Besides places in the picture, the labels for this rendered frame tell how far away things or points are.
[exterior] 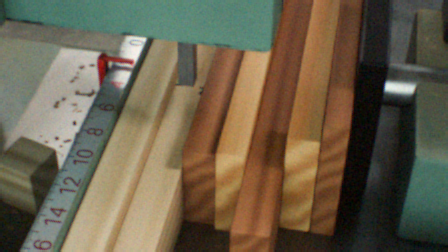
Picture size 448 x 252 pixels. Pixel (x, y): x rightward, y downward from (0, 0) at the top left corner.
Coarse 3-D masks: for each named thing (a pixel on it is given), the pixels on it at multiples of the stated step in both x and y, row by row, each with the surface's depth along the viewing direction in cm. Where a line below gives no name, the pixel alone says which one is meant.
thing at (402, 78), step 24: (384, 0) 44; (384, 24) 42; (360, 48) 41; (384, 48) 40; (360, 72) 40; (384, 72) 40; (408, 72) 44; (432, 72) 44; (360, 96) 41; (384, 96) 45; (408, 96) 44; (360, 120) 42; (360, 144) 43; (360, 168) 44
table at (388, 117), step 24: (408, 0) 61; (432, 0) 62; (408, 24) 59; (384, 120) 51; (384, 144) 49; (384, 168) 48; (360, 192) 46; (384, 192) 46; (336, 216) 45; (360, 216) 45; (384, 216) 45; (192, 240) 43; (216, 240) 43; (288, 240) 43; (312, 240) 43; (336, 240) 43; (360, 240) 43; (384, 240) 43; (408, 240) 43
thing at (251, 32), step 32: (32, 0) 39; (64, 0) 39; (96, 0) 39; (128, 0) 38; (160, 0) 38; (192, 0) 38; (224, 0) 37; (256, 0) 37; (128, 32) 40; (160, 32) 39; (192, 32) 39; (224, 32) 38; (256, 32) 38
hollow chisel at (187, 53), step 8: (184, 48) 43; (192, 48) 43; (184, 56) 44; (192, 56) 44; (184, 64) 44; (192, 64) 44; (184, 72) 44; (192, 72) 44; (184, 80) 45; (192, 80) 45
